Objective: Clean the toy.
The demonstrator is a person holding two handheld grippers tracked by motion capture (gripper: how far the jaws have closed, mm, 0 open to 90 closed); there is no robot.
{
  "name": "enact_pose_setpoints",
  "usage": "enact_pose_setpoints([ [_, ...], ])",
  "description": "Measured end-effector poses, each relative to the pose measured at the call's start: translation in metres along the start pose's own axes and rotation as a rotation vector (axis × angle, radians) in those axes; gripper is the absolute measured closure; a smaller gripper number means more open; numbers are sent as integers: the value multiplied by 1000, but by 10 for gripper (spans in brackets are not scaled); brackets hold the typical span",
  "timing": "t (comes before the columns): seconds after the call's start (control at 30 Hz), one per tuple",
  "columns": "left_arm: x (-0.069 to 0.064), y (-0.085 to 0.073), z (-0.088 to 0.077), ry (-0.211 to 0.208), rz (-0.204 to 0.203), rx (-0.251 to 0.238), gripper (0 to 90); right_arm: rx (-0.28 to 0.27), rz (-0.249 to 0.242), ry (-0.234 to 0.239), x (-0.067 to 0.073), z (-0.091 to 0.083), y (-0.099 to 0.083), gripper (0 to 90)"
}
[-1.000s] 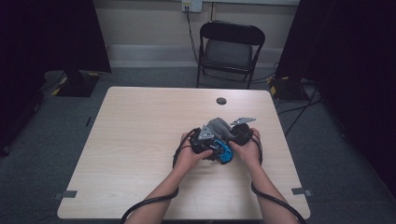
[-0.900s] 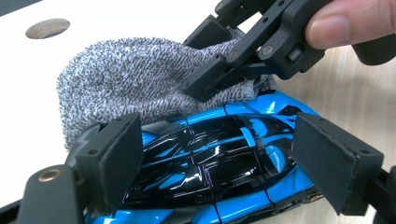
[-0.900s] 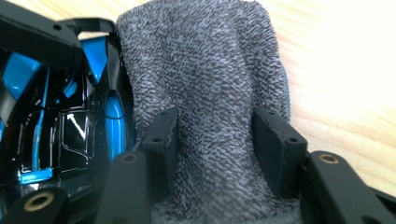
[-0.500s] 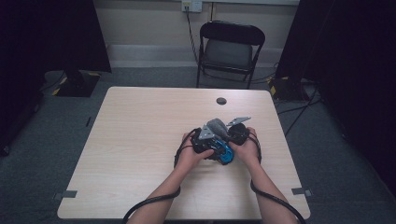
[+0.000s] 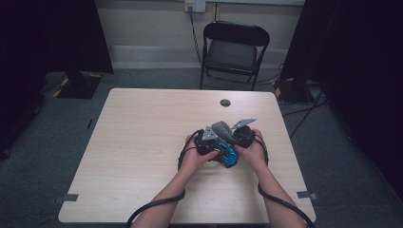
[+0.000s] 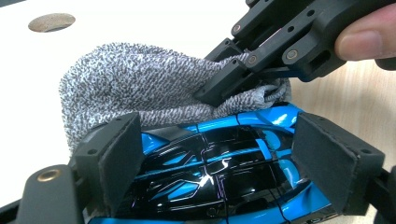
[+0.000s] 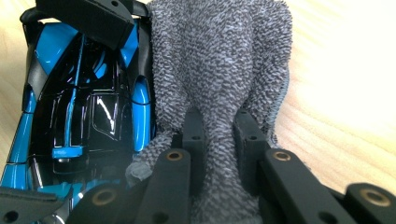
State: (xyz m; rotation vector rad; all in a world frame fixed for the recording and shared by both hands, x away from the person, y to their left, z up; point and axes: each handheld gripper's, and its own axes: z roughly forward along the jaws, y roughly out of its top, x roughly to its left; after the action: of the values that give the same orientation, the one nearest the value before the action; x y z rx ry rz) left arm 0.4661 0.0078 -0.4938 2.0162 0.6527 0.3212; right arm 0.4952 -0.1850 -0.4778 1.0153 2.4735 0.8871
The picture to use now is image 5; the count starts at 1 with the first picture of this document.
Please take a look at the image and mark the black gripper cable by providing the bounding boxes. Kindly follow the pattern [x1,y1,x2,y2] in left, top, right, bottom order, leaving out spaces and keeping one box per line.
[253,134,316,228]
[125,128,205,228]

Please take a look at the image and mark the black curtain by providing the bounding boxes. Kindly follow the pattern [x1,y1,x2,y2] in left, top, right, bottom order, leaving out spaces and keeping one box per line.
[0,0,114,160]
[279,0,403,200]

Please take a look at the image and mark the gray cloth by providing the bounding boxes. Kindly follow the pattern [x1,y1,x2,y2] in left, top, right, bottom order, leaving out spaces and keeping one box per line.
[211,120,237,145]

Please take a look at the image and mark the blue toy car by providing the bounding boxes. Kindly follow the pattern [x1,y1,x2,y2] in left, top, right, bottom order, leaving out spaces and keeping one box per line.
[210,141,239,169]

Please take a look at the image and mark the person's right hand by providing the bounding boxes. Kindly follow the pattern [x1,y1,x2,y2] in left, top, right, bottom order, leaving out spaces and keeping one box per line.
[235,128,269,171]

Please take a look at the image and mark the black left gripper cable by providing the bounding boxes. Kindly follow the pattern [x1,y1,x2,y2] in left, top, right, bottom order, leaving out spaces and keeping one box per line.
[125,128,205,228]

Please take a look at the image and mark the person's left hand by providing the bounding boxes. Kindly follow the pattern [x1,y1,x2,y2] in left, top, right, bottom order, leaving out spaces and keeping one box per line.
[180,134,220,179]

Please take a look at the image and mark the white wall socket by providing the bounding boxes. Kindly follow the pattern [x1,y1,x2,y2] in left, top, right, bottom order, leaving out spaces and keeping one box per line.
[184,0,207,13]

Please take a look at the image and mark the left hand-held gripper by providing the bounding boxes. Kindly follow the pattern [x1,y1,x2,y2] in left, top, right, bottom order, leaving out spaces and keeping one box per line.
[193,125,223,157]

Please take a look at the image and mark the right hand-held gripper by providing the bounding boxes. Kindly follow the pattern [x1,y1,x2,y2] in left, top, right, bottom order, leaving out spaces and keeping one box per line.
[231,118,257,149]

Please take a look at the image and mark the black stand base yellow tape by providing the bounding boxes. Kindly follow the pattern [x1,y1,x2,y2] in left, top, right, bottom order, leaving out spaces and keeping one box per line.
[274,77,317,104]

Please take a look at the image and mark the gray tape strip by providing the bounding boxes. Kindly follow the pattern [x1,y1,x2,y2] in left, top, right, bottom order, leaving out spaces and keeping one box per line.
[297,190,318,201]
[54,193,80,204]

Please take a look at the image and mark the black wall cable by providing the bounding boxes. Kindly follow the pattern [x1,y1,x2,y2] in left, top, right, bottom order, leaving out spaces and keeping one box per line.
[188,6,204,66]

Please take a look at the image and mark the black floor cable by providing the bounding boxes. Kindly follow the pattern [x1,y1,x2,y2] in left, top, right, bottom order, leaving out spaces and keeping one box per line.
[280,85,329,141]

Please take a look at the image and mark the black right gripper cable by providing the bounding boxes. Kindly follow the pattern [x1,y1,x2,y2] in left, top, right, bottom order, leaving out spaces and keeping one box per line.
[253,134,316,228]

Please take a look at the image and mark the black folding chair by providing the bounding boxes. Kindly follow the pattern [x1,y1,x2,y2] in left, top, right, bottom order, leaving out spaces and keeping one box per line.
[199,20,271,92]

